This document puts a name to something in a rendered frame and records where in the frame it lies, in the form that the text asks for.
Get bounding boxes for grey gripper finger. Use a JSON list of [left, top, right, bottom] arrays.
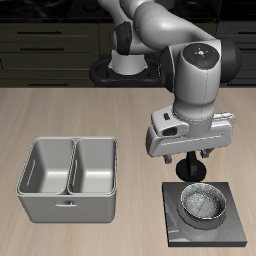
[[162, 153, 174, 165], [200, 148, 214, 159]]

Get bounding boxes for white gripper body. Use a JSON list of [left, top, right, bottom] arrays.
[[145, 112, 236, 158]]

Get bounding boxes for black bowl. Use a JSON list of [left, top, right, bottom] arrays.
[[177, 182, 228, 231]]

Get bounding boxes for white two-bin basket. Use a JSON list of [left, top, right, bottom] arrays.
[[16, 136, 119, 224]]

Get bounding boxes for dark kitchen cupboards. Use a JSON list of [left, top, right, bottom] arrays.
[[0, 0, 256, 88]]

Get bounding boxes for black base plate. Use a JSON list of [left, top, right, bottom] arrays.
[[88, 53, 164, 84]]

